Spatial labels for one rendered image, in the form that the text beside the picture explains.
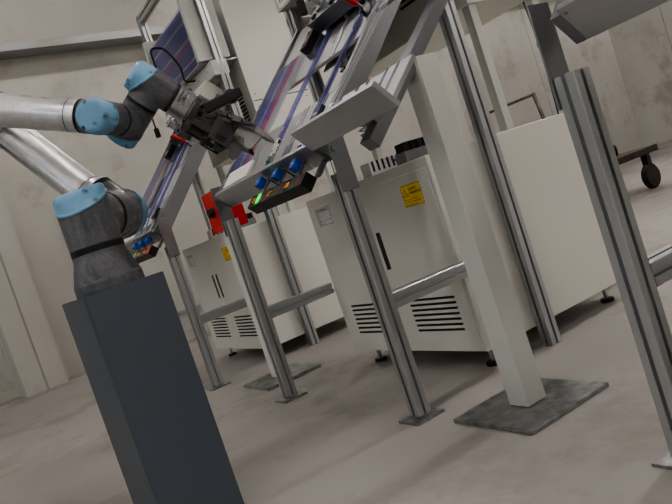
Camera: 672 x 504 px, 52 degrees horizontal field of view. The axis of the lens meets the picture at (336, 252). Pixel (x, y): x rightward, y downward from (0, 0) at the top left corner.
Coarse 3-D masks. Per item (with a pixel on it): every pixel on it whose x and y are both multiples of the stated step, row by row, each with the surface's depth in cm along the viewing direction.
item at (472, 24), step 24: (408, 0) 217; (456, 0) 201; (480, 0) 201; (504, 0) 210; (528, 0) 214; (408, 24) 220; (480, 24) 201; (384, 48) 234; (432, 48) 248; (480, 48) 200; (504, 96) 202; (504, 120) 201
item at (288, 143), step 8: (328, 96) 181; (328, 104) 177; (304, 112) 192; (312, 112) 186; (296, 120) 195; (304, 120) 189; (280, 128) 206; (288, 128) 198; (272, 136) 209; (288, 136) 194; (264, 144) 212; (272, 144) 204; (280, 144) 197; (288, 144) 190; (296, 144) 184; (264, 152) 208; (280, 152) 193; (288, 152) 185; (264, 160) 203; (272, 160) 195; (256, 168) 206
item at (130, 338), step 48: (144, 288) 147; (96, 336) 140; (144, 336) 145; (96, 384) 151; (144, 384) 144; (192, 384) 150; (144, 432) 142; (192, 432) 148; (144, 480) 144; (192, 480) 147
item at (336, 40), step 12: (372, 0) 190; (336, 24) 210; (348, 24) 199; (360, 24) 189; (300, 36) 245; (336, 36) 204; (300, 48) 235; (324, 48) 208; (336, 48) 197; (348, 48) 203; (288, 60) 242; (312, 60) 213; (324, 60) 202; (336, 60) 207; (300, 72) 219; (324, 72) 213
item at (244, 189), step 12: (288, 156) 177; (300, 156) 174; (312, 156) 172; (264, 168) 190; (288, 168) 184; (312, 168) 178; (240, 180) 206; (252, 180) 201; (228, 192) 217; (240, 192) 213; (252, 192) 209
